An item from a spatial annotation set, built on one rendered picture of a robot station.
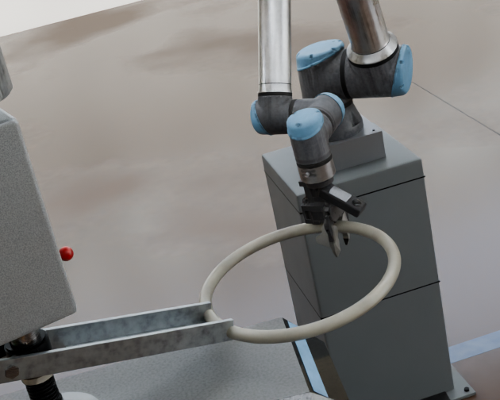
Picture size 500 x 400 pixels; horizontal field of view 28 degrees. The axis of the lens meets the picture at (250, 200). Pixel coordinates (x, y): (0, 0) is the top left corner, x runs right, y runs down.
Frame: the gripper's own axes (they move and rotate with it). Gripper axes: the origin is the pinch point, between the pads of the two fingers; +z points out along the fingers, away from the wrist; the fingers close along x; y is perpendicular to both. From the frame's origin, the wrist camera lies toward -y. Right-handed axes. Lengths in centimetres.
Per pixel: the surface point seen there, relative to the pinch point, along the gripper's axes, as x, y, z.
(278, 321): 29.3, 4.7, 3.5
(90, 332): 64, 29, -15
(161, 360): 50, 25, 2
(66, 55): -427, 490, 85
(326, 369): 37.3, -10.5, 9.6
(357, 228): 2.2, -6.6, -6.9
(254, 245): 11.7, 18.6, -6.5
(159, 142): -247, 262, 86
